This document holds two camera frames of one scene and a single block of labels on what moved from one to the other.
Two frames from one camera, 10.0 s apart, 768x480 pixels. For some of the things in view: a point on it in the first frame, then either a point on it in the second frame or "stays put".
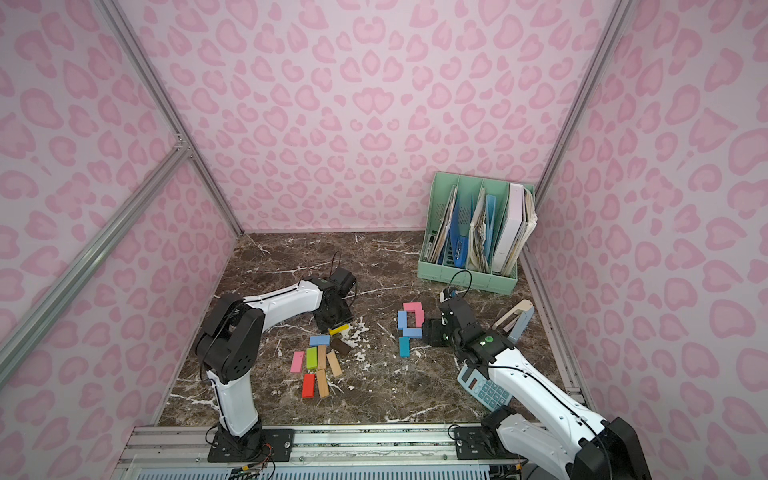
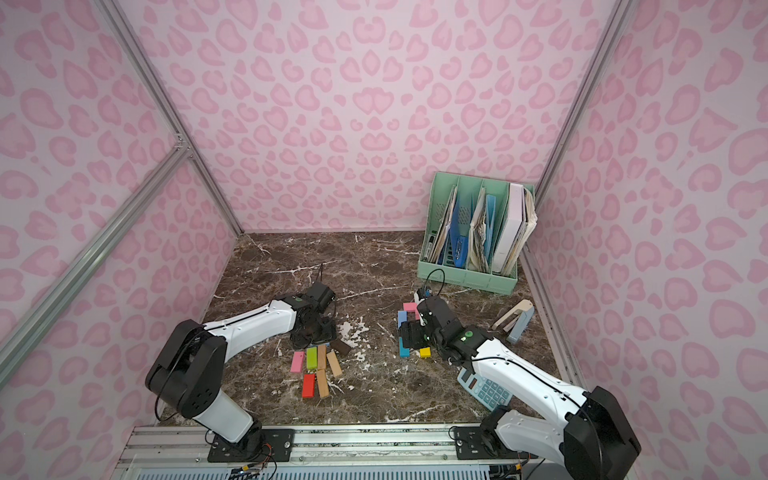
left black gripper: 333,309 → 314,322
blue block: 402,319 stays put
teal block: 404,346 stays put
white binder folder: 511,229 stays put
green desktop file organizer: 476,233 stays put
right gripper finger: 433,333 → 413,334
